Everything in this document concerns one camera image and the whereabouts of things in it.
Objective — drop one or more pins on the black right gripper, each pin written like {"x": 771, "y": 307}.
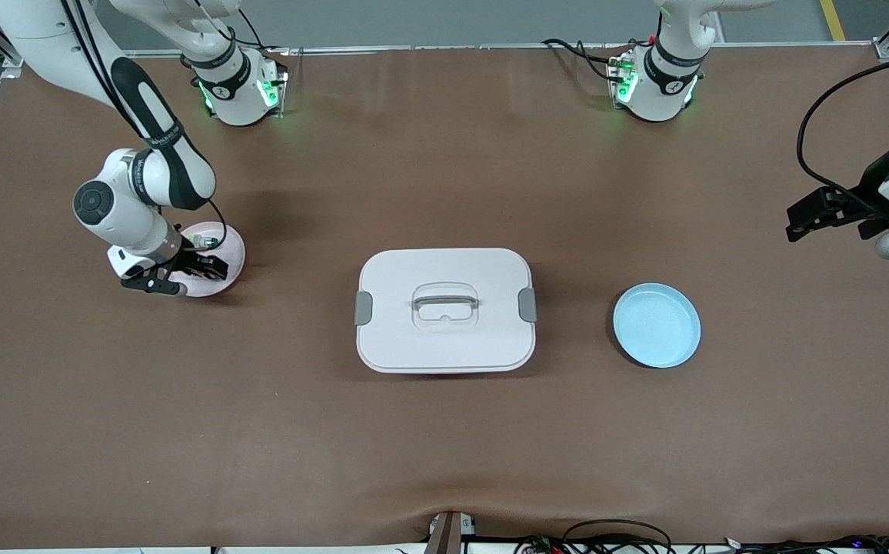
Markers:
{"x": 191, "y": 259}

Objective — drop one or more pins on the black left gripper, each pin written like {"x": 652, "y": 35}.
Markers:
{"x": 869, "y": 192}

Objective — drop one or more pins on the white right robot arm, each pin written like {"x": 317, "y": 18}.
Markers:
{"x": 129, "y": 223}

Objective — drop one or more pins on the white lidded storage box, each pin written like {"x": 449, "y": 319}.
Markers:
{"x": 444, "y": 346}

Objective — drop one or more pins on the pink round plate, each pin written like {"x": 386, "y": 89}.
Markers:
{"x": 233, "y": 246}

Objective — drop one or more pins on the light blue round plate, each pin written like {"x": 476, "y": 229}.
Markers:
{"x": 656, "y": 325}

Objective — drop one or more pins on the brown table mat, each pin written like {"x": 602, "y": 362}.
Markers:
{"x": 444, "y": 446}

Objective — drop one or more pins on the green push-button switch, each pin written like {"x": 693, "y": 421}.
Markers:
{"x": 204, "y": 243}

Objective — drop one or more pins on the metal table edge rail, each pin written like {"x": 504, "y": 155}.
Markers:
{"x": 414, "y": 48}

